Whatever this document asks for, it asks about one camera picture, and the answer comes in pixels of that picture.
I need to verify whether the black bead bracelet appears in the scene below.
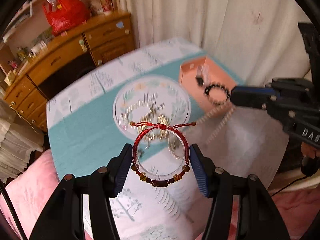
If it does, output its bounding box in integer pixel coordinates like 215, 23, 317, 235
196, 76, 232, 106

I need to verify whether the white pearl necklace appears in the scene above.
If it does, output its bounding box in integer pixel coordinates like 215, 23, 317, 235
195, 102, 236, 145

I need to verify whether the white lace fabric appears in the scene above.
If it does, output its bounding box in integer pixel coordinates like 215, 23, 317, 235
0, 100, 44, 182

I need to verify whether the red plastic bag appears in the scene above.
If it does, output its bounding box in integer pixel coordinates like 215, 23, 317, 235
42, 0, 91, 36

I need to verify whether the red white paper cup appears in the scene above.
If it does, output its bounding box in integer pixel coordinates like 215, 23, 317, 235
100, 0, 113, 15

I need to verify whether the wooden desk with drawers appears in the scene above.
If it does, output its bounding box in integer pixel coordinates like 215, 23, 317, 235
4, 10, 136, 131

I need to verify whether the pink jewelry box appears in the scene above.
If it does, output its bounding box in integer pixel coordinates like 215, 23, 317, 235
179, 56, 237, 116

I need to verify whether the pink bed blanket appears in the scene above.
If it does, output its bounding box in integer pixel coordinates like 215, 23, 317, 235
0, 148, 93, 240

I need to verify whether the tree-print teal tablecloth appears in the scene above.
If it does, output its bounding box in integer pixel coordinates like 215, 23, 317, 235
45, 37, 290, 240

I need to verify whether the red cord beaded bracelet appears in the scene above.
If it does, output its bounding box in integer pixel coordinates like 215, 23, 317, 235
130, 121, 197, 188

